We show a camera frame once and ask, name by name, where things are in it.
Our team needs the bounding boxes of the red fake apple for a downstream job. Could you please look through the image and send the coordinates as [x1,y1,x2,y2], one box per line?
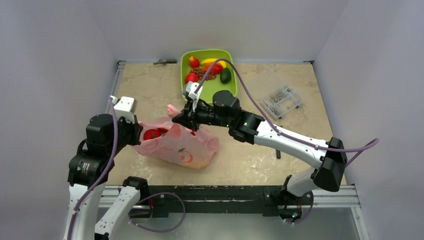
[142,128,162,141]

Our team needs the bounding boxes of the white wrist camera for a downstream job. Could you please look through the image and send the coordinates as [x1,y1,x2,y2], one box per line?
[182,81,203,112]
[109,95,138,124]

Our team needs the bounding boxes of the clear plastic screw box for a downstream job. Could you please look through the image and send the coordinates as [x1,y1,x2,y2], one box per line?
[246,71,303,120]

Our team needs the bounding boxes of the green plastic tray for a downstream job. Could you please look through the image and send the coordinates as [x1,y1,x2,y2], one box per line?
[180,49,238,104]

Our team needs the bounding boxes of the pink plastic bag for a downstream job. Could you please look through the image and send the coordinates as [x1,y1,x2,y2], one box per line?
[133,104,220,169]

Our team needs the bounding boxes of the purple fake grapes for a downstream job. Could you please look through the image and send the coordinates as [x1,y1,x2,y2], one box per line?
[190,68,217,81]

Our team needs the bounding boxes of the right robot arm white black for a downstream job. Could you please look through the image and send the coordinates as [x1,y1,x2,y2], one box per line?
[172,90,347,204]

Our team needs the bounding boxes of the metal clamp at table edge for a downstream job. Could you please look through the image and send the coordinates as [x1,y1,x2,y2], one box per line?
[153,59,178,65]

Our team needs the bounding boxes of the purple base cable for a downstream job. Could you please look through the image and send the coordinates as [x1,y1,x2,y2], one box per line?
[127,192,186,233]

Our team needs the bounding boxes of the red orange fake mango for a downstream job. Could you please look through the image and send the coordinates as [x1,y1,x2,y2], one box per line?
[202,63,224,74]

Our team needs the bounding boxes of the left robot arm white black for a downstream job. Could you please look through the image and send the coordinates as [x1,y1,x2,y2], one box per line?
[63,113,150,240]

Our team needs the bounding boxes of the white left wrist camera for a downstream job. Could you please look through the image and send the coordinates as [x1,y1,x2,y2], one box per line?
[109,95,138,124]

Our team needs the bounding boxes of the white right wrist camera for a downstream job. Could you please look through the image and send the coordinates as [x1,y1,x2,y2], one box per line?
[182,81,203,112]

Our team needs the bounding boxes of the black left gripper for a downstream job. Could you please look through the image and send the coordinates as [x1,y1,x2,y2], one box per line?
[108,112,143,155]

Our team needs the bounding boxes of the red fake pear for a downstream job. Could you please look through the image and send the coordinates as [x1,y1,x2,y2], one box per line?
[188,56,201,69]

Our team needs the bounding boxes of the yellow fake banana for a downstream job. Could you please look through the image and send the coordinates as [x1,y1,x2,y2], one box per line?
[200,58,227,68]

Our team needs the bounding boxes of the red fake strawberry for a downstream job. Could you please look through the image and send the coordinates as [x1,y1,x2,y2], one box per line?
[185,72,199,84]

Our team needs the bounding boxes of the dark green fake avocado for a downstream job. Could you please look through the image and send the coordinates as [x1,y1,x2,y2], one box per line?
[220,67,232,84]

